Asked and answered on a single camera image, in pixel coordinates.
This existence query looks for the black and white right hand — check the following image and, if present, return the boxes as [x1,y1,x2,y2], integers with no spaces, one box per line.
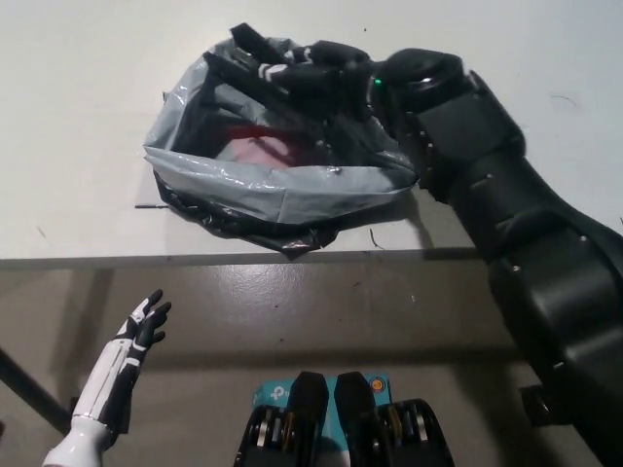
[230,22,388,124]

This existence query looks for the thin grey board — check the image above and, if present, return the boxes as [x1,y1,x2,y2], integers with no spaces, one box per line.
[134,158,171,210]

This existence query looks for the black and teal robot torso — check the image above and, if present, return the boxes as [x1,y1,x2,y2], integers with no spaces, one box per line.
[236,371,458,467]

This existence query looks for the grey and black plastic bag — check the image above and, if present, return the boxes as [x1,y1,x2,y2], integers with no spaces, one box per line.
[142,38,421,262]

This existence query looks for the black table leg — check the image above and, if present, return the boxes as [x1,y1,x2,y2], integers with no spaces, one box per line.
[0,343,73,435]

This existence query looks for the red item inside bag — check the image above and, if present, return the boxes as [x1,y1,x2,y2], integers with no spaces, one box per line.
[224,125,304,169]

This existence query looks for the white and black left hand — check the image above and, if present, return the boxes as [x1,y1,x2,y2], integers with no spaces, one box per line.
[71,289,173,430]

